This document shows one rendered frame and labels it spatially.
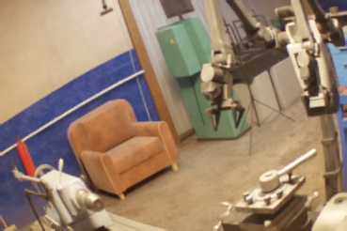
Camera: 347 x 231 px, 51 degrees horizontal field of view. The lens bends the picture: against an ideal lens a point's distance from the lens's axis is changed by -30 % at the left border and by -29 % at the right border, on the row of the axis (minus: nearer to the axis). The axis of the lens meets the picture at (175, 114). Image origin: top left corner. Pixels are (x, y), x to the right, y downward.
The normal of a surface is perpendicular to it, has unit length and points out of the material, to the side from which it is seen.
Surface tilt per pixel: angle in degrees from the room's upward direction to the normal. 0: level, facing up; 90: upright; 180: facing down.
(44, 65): 90
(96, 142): 101
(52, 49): 90
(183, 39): 90
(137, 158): 90
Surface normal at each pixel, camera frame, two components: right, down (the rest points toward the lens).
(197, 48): -0.72, 0.40
